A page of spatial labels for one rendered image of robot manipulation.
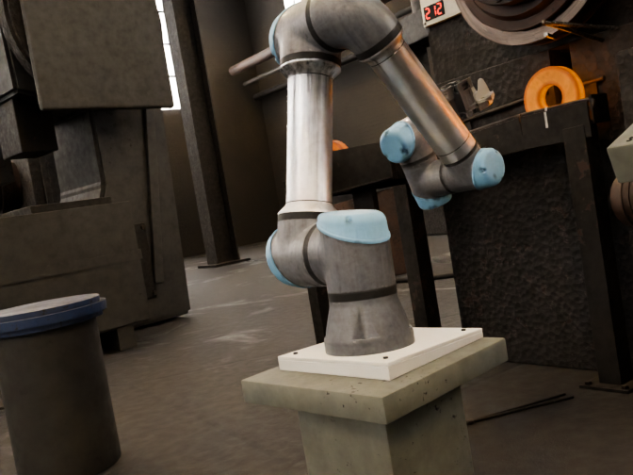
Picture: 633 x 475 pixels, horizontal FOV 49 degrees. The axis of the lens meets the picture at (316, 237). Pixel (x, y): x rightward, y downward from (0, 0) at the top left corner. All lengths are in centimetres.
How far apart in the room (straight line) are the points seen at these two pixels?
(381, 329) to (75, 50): 309
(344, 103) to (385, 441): 1071
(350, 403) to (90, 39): 326
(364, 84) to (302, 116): 1002
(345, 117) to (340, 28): 1042
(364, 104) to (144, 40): 741
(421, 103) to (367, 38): 16
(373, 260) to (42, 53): 297
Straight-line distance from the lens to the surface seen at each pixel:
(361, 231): 110
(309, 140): 126
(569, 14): 184
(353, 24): 123
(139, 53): 416
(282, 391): 111
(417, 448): 113
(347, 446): 114
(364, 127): 1132
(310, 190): 124
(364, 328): 111
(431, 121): 130
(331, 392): 103
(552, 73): 188
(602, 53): 190
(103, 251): 359
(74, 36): 399
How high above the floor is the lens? 57
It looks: 3 degrees down
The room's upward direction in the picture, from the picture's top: 10 degrees counter-clockwise
